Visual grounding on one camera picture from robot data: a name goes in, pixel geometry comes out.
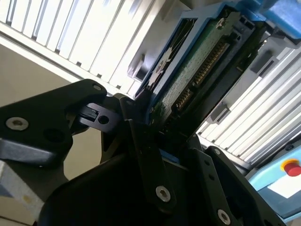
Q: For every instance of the hard disk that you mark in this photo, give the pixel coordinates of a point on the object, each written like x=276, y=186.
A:
x=200, y=77

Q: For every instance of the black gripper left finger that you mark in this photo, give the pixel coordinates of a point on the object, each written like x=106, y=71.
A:
x=42, y=117

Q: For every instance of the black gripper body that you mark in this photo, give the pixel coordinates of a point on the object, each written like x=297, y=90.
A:
x=105, y=195

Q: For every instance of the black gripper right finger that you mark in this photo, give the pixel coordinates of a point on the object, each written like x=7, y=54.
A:
x=223, y=188

